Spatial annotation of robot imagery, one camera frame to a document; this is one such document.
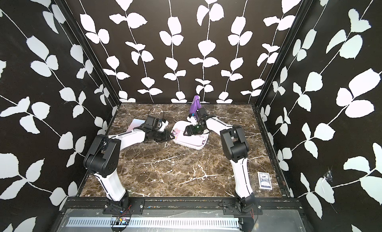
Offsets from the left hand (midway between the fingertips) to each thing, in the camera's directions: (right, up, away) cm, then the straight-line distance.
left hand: (174, 135), depth 94 cm
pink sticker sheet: (+1, +1, +3) cm, 3 cm away
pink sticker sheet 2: (-31, +8, +14) cm, 35 cm away
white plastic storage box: (+15, -4, +1) cm, 16 cm away
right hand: (+8, +3, +4) cm, 10 cm away
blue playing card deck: (+53, -24, -13) cm, 59 cm away
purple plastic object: (+14, +21, +7) cm, 26 cm away
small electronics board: (-23, -40, -23) cm, 51 cm away
